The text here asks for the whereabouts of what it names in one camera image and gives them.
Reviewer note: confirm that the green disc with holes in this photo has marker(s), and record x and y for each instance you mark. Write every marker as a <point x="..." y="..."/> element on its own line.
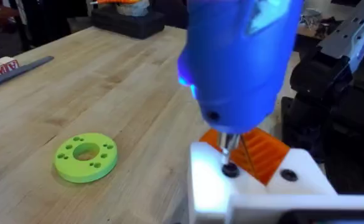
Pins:
<point x="76" y="169"/>

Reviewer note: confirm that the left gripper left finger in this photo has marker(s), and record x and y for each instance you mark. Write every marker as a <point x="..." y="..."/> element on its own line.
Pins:
<point x="208" y="183"/>

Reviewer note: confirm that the small black screw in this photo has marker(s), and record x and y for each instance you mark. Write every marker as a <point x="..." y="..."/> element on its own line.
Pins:
<point x="230" y="170"/>

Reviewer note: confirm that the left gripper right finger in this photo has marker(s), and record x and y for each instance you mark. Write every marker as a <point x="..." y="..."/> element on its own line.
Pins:
<point x="306" y="177"/>

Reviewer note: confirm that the black filled case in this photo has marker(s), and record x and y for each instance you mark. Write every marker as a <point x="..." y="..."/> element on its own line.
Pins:
<point x="128" y="23"/>

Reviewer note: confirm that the row of toy blocks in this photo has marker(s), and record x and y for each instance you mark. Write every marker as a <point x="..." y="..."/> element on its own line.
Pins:
<point x="1" y="68"/>

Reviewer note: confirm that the blue electric screwdriver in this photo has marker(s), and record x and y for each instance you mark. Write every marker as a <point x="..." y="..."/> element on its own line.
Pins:
<point x="237" y="68"/>

